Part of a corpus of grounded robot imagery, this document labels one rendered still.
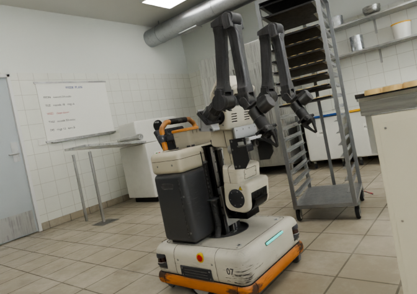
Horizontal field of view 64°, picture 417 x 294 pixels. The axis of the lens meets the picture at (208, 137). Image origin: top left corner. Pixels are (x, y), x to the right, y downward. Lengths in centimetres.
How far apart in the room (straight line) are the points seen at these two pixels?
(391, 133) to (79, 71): 488
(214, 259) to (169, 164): 56
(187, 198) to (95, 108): 386
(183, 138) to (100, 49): 408
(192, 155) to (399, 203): 108
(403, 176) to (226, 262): 92
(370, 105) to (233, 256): 95
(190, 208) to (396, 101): 115
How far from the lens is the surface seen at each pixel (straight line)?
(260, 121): 151
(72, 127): 529
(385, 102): 124
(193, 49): 712
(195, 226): 190
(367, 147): 492
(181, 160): 183
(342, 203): 278
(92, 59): 576
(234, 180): 181
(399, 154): 124
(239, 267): 173
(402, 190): 127
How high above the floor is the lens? 90
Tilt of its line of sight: 2 degrees down
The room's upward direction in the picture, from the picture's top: 11 degrees counter-clockwise
